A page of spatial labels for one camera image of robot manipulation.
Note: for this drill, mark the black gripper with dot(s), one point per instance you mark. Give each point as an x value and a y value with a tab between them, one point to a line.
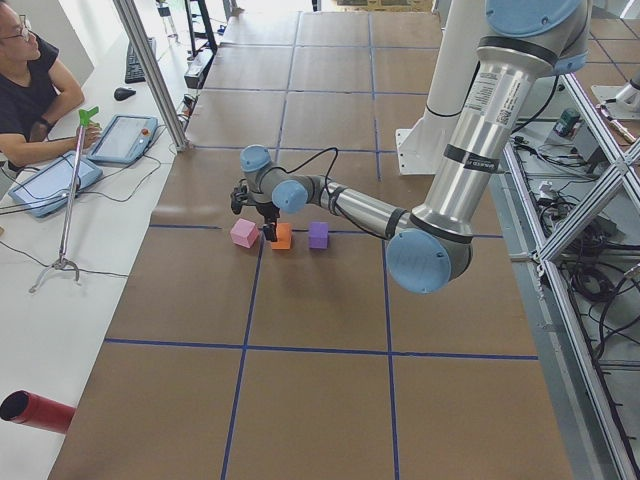
266	209

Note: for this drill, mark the orange foam cube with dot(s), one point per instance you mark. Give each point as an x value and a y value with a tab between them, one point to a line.
283	237

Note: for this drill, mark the reacher grabber tool green handle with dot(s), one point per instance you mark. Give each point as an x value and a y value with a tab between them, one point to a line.
85	120

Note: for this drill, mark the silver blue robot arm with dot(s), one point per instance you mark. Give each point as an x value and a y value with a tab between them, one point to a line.
491	55

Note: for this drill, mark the person's hand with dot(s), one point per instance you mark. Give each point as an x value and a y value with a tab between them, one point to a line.
90	134

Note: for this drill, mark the pink foam cube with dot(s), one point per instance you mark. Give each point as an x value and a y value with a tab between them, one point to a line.
244	233

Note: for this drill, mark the purple foam cube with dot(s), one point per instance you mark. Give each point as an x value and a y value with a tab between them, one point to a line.
318	235

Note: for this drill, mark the brown paper mat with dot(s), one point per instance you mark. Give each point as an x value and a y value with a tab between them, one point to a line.
222	362

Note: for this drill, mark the far blue teach pendant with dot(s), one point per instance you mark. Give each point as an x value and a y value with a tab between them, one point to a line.
124	140

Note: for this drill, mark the blue teach pendant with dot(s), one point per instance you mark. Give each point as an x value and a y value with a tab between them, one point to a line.
46	191
124	140

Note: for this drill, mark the black computer mouse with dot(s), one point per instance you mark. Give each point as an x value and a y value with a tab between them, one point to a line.
123	93

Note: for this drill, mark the black keyboard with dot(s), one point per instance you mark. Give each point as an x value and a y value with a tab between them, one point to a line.
134	72

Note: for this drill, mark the near blue teach pendant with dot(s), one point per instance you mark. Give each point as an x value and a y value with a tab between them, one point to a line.
46	191

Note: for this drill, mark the person in black shirt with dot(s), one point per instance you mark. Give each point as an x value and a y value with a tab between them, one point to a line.
37	90

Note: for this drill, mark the red cylinder tube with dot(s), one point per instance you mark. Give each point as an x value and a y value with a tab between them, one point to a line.
30	409

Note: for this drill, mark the green power adapter box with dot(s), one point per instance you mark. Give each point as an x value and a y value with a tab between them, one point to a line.
566	123

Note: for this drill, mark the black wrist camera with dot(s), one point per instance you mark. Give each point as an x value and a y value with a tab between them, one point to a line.
241	197

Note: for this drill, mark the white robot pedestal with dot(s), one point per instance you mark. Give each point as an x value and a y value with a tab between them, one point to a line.
421	147

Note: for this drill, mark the aluminium frame post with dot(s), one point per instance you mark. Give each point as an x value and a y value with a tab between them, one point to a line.
134	28

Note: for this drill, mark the aluminium frame rail right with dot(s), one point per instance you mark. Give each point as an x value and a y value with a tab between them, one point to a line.
571	210

